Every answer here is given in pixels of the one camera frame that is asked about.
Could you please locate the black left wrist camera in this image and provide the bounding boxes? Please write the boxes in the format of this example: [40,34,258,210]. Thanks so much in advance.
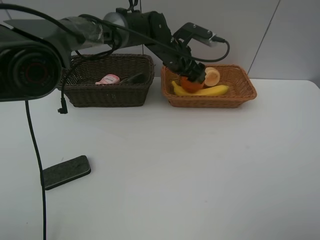
[173,22,227,47]

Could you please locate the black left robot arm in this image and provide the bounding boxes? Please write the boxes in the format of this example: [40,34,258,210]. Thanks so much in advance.
[0,4,205,102]

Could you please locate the orange red peach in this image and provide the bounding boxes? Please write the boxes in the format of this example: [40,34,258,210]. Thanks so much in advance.
[204,67,220,88]

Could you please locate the orange wicker basket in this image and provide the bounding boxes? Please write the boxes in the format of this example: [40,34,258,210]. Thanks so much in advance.
[161,64,257,108]

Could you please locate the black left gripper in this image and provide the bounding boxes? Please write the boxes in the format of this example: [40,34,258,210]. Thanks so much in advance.
[159,41,206,83]

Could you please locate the black whiteboard eraser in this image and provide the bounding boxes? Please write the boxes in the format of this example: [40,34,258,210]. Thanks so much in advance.
[43,155,91,191]

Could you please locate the black hanging cable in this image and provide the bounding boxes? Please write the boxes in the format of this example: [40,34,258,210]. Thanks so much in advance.
[24,98,48,240]

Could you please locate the pink bottle white cap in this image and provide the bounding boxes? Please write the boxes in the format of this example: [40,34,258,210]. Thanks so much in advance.
[95,74,121,85]

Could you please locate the dark green bottle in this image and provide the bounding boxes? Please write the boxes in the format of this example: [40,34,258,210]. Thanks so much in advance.
[120,72,147,84]

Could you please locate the orange tangerine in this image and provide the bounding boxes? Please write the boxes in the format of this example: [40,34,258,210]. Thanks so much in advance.
[180,76,204,93]

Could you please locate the dark brown wicker basket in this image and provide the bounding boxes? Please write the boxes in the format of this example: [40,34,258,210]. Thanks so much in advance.
[57,54,154,108]

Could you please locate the yellow banana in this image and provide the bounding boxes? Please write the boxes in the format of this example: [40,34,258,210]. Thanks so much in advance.
[171,81,229,97]

